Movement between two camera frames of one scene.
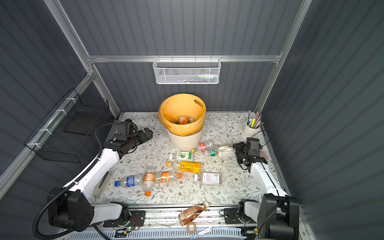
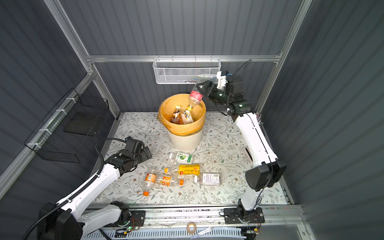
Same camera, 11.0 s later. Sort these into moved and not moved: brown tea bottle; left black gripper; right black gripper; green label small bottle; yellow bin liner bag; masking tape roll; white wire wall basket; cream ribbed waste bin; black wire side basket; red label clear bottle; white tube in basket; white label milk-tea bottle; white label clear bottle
Moved: left black gripper; right black gripper; red label clear bottle; white label milk-tea bottle; brown tea bottle
Not moved: masking tape roll; white wire wall basket; cream ribbed waste bin; black wire side basket; green label small bottle; yellow bin liner bag; white tube in basket; white label clear bottle
